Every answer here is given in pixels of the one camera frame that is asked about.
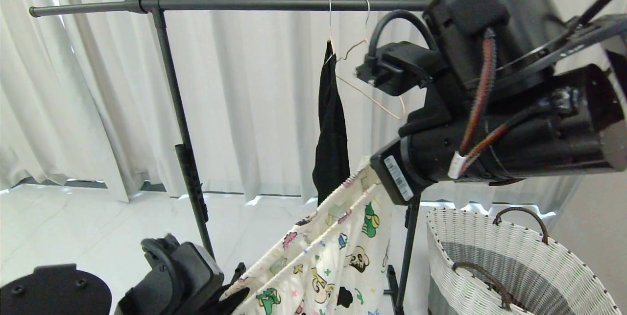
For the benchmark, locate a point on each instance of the pink clothes hanger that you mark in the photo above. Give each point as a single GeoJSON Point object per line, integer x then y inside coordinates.
{"type": "Point", "coordinates": [330, 26]}
{"type": "Point", "coordinates": [372, 99]}

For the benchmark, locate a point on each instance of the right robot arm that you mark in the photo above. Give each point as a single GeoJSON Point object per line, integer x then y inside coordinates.
{"type": "Point", "coordinates": [499, 11]}

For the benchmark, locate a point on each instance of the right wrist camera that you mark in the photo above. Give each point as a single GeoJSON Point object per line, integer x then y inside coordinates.
{"type": "Point", "coordinates": [406, 67]}

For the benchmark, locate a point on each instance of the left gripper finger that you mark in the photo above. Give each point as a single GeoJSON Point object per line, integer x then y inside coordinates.
{"type": "Point", "coordinates": [230, 302]}

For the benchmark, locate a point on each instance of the cream printed garment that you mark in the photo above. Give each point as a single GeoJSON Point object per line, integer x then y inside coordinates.
{"type": "Point", "coordinates": [333, 256]}

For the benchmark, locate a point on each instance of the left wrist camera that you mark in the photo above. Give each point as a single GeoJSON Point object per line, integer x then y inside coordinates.
{"type": "Point", "coordinates": [196, 276]}

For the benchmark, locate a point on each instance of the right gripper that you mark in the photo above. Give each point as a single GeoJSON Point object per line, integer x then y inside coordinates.
{"type": "Point", "coordinates": [539, 143]}

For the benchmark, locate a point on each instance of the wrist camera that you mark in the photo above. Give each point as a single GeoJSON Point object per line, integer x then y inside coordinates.
{"type": "Point", "coordinates": [406, 67]}
{"type": "Point", "coordinates": [196, 276]}

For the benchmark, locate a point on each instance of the white laundry basket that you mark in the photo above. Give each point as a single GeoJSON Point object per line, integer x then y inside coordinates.
{"type": "Point", "coordinates": [539, 266]}

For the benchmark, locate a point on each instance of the black clothes rack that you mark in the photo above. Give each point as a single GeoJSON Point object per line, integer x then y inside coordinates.
{"type": "Point", "coordinates": [245, 4]}

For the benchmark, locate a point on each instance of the black garment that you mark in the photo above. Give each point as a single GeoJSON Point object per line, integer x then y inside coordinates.
{"type": "Point", "coordinates": [330, 133]}

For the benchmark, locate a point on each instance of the white curtain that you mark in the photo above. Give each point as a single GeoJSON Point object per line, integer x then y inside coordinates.
{"type": "Point", "coordinates": [245, 109]}

